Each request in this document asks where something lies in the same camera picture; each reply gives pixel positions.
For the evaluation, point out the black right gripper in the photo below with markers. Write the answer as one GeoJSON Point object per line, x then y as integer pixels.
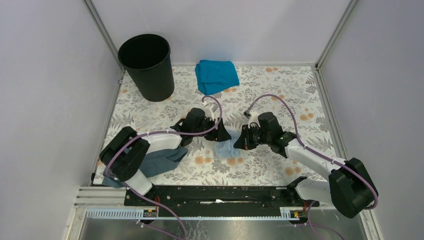
{"type": "Point", "coordinates": [244, 141]}

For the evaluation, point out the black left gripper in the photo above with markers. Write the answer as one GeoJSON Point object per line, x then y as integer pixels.
{"type": "Point", "coordinates": [219, 134]}

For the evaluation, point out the light blue plastic trash bag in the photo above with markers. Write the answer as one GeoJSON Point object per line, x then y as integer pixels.
{"type": "Point", "coordinates": [225, 149]}

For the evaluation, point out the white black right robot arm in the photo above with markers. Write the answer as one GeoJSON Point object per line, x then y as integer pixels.
{"type": "Point", "coordinates": [347, 184]}

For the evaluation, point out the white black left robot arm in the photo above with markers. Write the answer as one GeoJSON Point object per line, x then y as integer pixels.
{"type": "Point", "coordinates": [131, 158]}

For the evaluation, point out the black plastic trash bin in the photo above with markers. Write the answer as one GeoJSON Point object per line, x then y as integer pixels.
{"type": "Point", "coordinates": [147, 59]}

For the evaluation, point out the bright blue folded cloth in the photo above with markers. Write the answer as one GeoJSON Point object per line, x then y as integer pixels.
{"type": "Point", "coordinates": [215, 76]}

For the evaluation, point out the floral patterned table mat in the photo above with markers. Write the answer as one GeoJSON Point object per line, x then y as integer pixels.
{"type": "Point", "coordinates": [289, 92]}

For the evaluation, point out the grey blue crumpled cloth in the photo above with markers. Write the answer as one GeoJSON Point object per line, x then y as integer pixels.
{"type": "Point", "coordinates": [162, 161]}

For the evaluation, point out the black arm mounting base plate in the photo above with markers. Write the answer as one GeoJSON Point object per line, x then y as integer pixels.
{"type": "Point", "coordinates": [220, 201]}

